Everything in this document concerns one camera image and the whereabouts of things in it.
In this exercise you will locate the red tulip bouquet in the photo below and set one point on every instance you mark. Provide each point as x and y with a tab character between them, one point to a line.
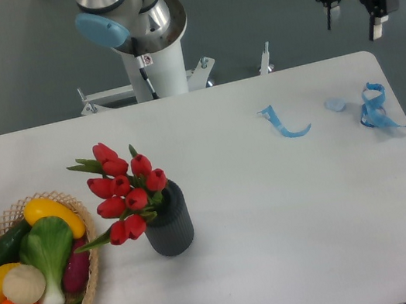
131	193

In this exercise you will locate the dark grey ribbed vase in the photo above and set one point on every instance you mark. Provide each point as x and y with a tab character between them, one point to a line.
171	232

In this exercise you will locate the blue tangled ribbon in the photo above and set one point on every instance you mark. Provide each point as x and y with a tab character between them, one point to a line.
373	113

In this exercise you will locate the blue ribbon strip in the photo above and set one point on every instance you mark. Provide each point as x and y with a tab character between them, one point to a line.
270	115

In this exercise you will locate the purple sweet potato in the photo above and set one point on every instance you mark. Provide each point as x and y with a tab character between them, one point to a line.
77	269

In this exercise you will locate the green bok choy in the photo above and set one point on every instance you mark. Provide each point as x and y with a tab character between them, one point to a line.
47	247

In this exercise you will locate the dark green cucumber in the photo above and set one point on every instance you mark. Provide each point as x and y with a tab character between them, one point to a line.
10	242

